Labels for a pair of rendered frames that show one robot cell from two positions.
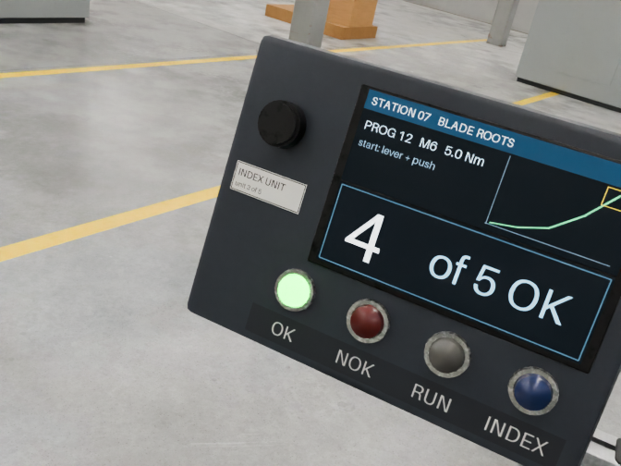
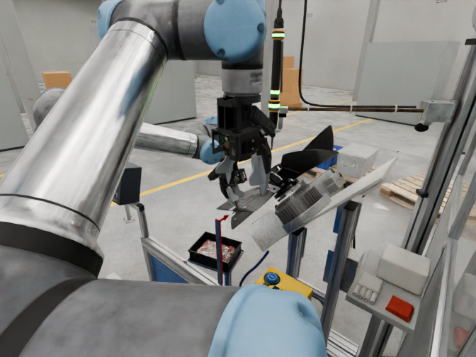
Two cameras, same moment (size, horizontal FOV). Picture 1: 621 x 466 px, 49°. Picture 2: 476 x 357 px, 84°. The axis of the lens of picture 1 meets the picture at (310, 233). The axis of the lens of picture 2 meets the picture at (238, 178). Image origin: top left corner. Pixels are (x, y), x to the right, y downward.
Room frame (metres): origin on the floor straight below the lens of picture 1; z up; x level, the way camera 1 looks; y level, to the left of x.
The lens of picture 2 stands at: (-0.58, -1.05, 1.75)
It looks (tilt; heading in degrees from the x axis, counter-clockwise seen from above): 26 degrees down; 18
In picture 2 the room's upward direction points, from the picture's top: straight up
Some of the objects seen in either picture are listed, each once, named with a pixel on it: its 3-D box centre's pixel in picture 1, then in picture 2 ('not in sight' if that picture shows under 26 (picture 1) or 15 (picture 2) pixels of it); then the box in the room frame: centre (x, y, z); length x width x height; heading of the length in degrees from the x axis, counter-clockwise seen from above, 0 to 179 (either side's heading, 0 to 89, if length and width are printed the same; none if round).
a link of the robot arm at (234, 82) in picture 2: not in sight; (243, 82); (-0.09, -0.91, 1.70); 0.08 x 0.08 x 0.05
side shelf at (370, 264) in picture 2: not in sight; (387, 285); (0.40, -1.41, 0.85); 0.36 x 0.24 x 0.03; 159
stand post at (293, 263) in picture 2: not in sight; (290, 292); (0.58, -1.01, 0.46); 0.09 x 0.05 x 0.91; 159
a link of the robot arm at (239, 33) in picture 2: not in sight; (225, 30); (-0.19, -0.91, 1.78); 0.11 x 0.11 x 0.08; 14
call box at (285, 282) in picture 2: not in sight; (282, 297); (0.05, -1.00, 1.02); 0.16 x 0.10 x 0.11; 69
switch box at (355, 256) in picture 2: not in sight; (342, 267); (0.58, -1.25, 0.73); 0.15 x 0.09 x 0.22; 69
